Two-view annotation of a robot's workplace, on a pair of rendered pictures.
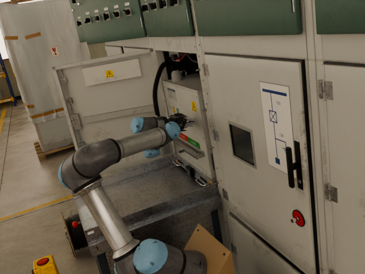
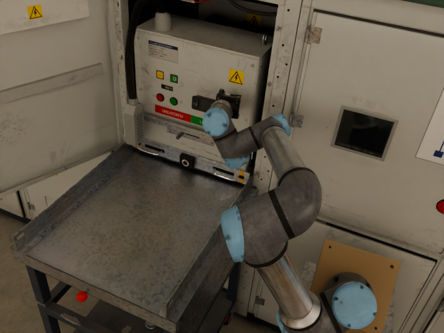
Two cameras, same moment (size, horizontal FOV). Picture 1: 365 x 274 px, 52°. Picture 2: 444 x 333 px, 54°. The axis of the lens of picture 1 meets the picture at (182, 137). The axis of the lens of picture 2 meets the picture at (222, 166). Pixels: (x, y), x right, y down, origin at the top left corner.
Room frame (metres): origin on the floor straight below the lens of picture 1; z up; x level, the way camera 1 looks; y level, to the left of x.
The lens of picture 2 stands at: (0.92, 0.99, 1.96)
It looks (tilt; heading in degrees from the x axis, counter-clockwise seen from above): 37 degrees down; 311
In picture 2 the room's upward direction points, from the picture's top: 5 degrees clockwise
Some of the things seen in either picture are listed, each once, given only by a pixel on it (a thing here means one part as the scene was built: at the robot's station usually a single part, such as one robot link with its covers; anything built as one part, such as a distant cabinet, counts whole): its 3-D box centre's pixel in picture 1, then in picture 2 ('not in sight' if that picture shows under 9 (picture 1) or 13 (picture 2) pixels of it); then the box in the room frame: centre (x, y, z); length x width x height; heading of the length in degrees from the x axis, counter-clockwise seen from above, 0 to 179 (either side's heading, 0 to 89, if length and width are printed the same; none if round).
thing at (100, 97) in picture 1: (118, 114); (41, 86); (2.33, 0.38, 1.21); 0.63 x 0.07 x 0.74; 89
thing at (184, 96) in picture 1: (185, 128); (190, 104); (1.97, -0.02, 1.15); 0.48 x 0.01 x 0.48; 20
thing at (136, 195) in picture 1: (141, 200); (147, 221); (1.86, 0.29, 0.82); 0.68 x 0.62 x 0.06; 110
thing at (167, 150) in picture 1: (164, 141); (135, 122); (2.15, 0.11, 1.04); 0.08 x 0.05 x 0.17; 110
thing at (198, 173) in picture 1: (195, 169); (191, 156); (1.98, -0.04, 0.89); 0.54 x 0.05 x 0.06; 20
